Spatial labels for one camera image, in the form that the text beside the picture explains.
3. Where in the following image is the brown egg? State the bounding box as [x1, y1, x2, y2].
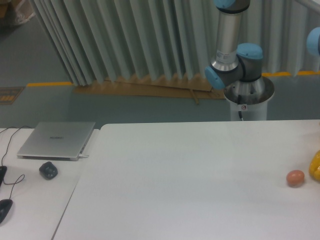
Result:
[286, 169, 305, 187]

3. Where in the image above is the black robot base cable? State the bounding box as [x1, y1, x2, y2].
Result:
[236, 94, 245, 122]

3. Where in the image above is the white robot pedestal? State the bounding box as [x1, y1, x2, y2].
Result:
[224, 94, 274, 121]

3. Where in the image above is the yellow bell pepper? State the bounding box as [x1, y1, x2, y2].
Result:
[308, 150, 320, 182]

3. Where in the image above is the black earbud case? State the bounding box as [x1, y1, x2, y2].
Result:
[39, 161, 58, 180]

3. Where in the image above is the silver closed laptop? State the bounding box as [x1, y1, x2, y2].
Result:
[17, 121, 95, 160]

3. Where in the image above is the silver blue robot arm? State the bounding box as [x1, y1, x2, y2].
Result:
[204, 0, 320, 105]

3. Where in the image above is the flat brown cardboard sheet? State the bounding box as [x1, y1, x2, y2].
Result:
[73, 73, 225, 105]

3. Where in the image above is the black keyboard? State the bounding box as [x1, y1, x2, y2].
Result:
[0, 166, 8, 187]

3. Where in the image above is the black computer mouse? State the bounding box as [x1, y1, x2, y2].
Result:
[0, 199, 13, 223]

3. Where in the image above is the thin black cable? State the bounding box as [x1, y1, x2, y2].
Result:
[0, 125, 35, 166]

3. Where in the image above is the pale green pleated curtain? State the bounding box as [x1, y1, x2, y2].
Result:
[31, 0, 320, 86]

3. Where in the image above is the black mouse cable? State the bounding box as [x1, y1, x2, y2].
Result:
[3, 174, 26, 201]

